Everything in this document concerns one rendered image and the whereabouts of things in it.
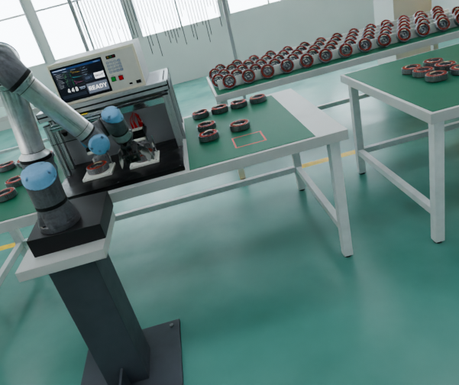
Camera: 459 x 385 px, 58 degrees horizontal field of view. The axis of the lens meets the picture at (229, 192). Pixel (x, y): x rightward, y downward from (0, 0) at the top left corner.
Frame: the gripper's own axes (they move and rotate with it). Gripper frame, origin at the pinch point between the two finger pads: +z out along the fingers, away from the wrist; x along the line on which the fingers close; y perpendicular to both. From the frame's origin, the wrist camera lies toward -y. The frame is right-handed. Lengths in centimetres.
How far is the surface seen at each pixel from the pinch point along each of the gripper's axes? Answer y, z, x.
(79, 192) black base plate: 2.8, 6.8, -31.3
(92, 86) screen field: -46.1, -11.4, -15.2
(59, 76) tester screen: -51, -19, -28
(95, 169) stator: -11.8, 10.8, -24.1
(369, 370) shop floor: 104, 37, 71
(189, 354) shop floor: 75, 54, -1
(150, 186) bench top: 9.6, 7.1, 2.3
